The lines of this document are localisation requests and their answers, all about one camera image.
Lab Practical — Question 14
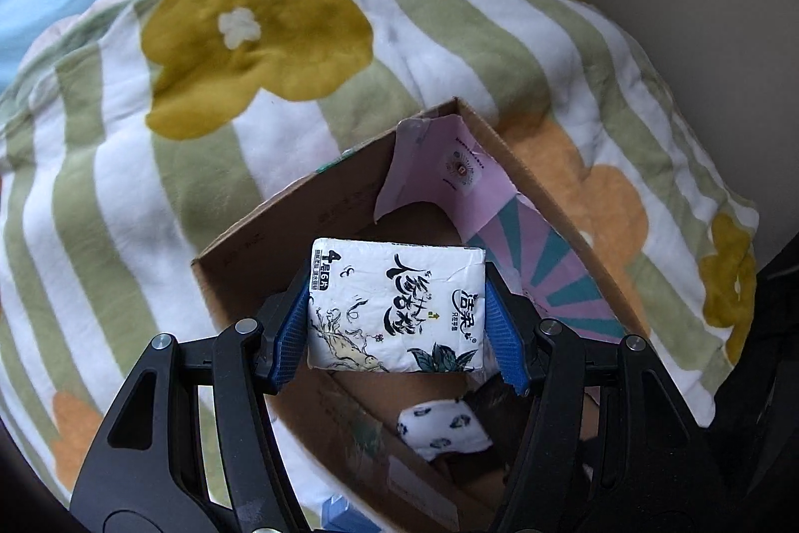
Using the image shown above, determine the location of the white panda print pouch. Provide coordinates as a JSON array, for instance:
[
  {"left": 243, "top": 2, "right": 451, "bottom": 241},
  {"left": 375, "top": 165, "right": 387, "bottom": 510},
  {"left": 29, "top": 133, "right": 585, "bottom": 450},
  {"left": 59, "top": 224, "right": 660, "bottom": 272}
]
[{"left": 397, "top": 398, "right": 494, "bottom": 463}]

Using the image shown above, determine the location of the cardboard box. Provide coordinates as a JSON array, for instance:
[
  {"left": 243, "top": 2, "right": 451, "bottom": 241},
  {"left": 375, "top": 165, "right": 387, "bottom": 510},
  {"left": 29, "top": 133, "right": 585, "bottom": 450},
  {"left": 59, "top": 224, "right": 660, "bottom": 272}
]
[{"left": 190, "top": 96, "right": 651, "bottom": 533}]

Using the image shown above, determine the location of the striped floral blanket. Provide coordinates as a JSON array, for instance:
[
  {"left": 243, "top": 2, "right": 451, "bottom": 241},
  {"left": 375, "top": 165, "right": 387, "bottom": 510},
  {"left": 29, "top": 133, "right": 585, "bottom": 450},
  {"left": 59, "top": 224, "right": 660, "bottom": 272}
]
[{"left": 0, "top": 0, "right": 761, "bottom": 509}]

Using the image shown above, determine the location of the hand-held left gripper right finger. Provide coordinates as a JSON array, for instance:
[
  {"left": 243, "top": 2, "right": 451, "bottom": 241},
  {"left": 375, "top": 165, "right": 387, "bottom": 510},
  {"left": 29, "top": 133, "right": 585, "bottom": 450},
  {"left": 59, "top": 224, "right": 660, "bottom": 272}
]
[{"left": 483, "top": 261, "right": 731, "bottom": 533}]

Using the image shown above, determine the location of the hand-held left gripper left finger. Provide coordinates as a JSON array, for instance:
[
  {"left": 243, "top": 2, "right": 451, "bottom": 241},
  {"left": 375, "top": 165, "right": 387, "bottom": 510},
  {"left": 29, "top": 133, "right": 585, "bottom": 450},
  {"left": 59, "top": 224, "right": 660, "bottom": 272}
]
[{"left": 68, "top": 274, "right": 313, "bottom": 533}]

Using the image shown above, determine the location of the white printed tissue pack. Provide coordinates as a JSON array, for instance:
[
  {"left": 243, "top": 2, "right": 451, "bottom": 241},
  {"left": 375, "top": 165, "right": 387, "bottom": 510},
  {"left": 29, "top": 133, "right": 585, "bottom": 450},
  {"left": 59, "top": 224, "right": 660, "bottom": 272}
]
[{"left": 307, "top": 236, "right": 488, "bottom": 375}]

